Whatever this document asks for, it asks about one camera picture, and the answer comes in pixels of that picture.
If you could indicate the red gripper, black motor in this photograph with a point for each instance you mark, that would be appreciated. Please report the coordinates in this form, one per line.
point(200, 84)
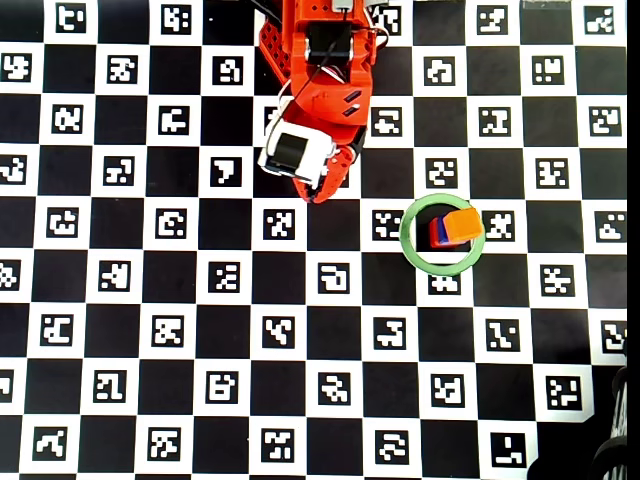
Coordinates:
point(334, 175)

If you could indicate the red cube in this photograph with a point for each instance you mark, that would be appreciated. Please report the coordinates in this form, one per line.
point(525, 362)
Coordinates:
point(433, 235)

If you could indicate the blue cube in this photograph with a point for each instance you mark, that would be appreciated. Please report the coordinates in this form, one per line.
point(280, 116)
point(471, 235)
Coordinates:
point(441, 231)

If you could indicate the orange cube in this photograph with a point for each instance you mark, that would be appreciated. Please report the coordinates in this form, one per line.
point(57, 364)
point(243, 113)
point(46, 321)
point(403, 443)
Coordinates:
point(465, 223)

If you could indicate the red robot arm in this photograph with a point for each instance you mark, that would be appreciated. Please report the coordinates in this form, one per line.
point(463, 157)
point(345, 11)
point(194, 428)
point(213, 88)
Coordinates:
point(325, 50)

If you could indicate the black white marker checkerboard mat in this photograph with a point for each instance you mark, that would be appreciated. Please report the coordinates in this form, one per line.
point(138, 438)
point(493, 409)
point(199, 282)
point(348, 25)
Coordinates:
point(250, 300)

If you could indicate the white wrist camera with mount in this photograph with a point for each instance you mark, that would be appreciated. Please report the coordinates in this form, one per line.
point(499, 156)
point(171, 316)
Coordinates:
point(295, 152)

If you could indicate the black flexible camera stand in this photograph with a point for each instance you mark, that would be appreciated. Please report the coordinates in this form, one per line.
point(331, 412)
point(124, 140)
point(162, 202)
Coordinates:
point(617, 440)

